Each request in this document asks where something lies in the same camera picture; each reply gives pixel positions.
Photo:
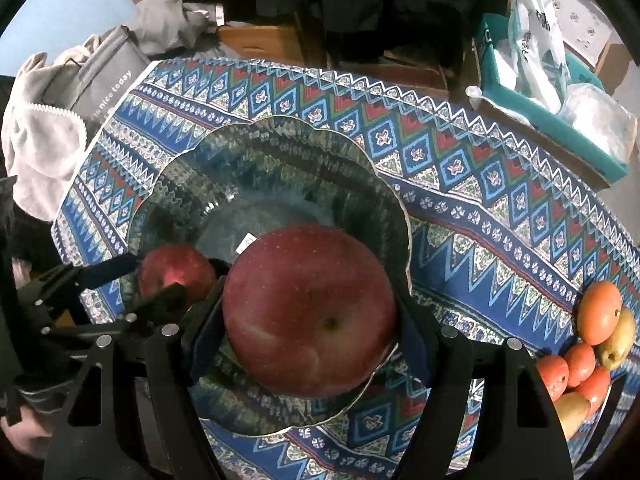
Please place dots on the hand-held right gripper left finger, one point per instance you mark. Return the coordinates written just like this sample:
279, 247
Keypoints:
205, 345

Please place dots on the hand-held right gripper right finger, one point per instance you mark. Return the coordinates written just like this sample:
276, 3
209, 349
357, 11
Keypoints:
417, 350

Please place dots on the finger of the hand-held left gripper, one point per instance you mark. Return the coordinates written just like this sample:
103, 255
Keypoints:
165, 300
110, 267

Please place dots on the small red apple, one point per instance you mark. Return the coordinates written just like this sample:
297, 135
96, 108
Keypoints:
175, 272

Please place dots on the large red apple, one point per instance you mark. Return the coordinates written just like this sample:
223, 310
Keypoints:
310, 310

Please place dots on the small orange tangerine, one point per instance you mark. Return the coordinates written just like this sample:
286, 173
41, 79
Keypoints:
595, 390
580, 364
552, 377

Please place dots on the scalloped glass bowl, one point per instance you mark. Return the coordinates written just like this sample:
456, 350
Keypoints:
280, 170

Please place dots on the green yellow speckled pear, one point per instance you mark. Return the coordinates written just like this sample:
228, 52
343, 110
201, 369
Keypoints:
620, 342

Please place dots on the person's left hand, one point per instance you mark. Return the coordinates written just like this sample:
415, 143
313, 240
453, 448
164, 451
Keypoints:
22, 435

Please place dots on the beige fleece cloth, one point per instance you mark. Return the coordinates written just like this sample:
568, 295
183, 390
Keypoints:
40, 150

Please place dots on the blue patterned tablecloth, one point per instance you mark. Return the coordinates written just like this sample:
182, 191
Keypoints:
450, 210

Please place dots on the large orange tangerine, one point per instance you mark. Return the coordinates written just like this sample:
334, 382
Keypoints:
597, 312

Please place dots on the grey fabric bag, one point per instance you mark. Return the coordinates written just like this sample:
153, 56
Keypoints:
95, 75

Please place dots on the flat cardboard box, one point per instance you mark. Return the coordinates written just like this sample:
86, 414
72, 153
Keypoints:
550, 152

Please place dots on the grey garment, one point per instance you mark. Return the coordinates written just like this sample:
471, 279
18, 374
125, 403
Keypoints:
165, 25

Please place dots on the teal plastic bin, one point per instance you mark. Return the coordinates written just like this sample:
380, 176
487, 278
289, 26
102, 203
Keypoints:
545, 115

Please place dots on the light wooden box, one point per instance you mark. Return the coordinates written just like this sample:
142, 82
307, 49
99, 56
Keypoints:
260, 40

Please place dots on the brown cardboard box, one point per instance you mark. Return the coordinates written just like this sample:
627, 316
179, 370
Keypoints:
395, 72

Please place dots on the clear plastic bag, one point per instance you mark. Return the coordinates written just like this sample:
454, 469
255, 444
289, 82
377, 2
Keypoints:
600, 115

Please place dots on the white printed plastic bag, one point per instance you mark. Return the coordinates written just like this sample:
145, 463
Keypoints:
535, 25

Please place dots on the dark hanging clothes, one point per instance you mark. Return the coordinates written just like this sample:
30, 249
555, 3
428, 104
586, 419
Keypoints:
375, 0

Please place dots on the white patterned cabinet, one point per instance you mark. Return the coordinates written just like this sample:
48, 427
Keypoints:
585, 25

